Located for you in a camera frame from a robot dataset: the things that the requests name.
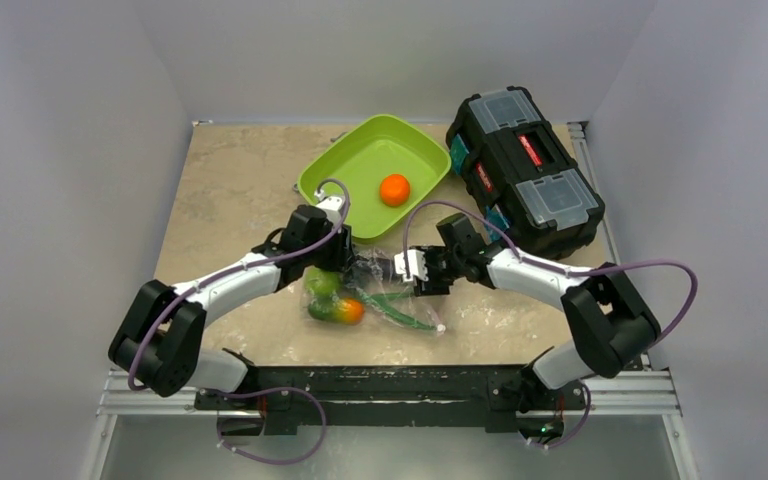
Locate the clear zip top bag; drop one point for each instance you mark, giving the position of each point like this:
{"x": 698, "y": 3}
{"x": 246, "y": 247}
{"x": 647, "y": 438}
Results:
{"x": 374, "y": 272}

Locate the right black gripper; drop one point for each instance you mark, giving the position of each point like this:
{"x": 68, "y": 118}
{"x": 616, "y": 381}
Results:
{"x": 426, "y": 268}

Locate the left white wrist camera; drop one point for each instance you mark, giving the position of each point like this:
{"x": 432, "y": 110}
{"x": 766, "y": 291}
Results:
{"x": 335, "y": 207}

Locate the black Delixi toolbox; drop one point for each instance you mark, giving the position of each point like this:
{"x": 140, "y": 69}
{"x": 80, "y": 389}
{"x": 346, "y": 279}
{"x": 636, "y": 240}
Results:
{"x": 522, "y": 178}

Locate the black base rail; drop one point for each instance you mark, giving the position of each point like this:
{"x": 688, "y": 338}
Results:
{"x": 495, "y": 398}

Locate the green fake fruit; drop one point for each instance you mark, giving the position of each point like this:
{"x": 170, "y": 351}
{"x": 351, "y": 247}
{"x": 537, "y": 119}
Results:
{"x": 321, "y": 283}

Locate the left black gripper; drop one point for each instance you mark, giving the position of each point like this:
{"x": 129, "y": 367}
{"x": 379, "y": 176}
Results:
{"x": 342, "y": 256}

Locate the green fake bean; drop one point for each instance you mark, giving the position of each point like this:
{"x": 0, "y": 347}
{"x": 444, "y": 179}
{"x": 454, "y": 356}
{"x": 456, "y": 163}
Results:
{"x": 385, "y": 304}

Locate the green plastic tray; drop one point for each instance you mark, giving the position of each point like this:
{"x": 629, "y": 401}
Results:
{"x": 381, "y": 146}

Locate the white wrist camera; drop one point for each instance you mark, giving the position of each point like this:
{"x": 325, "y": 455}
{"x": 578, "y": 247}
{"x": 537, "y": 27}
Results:
{"x": 411, "y": 266}
{"x": 335, "y": 207}

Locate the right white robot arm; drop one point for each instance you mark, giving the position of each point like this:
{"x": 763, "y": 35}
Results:
{"x": 608, "y": 319}

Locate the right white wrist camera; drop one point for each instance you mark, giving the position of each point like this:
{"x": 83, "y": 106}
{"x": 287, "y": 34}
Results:
{"x": 411, "y": 266}

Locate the orange green fake mango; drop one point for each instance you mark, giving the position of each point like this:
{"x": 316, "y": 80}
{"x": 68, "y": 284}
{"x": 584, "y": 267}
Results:
{"x": 343, "y": 311}

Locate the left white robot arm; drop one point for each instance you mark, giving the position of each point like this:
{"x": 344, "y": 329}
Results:
{"x": 159, "y": 342}

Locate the orange fake fruit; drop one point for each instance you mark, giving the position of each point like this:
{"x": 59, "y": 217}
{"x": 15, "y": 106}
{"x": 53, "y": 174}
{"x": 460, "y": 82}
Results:
{"x": 394, "y": 190}

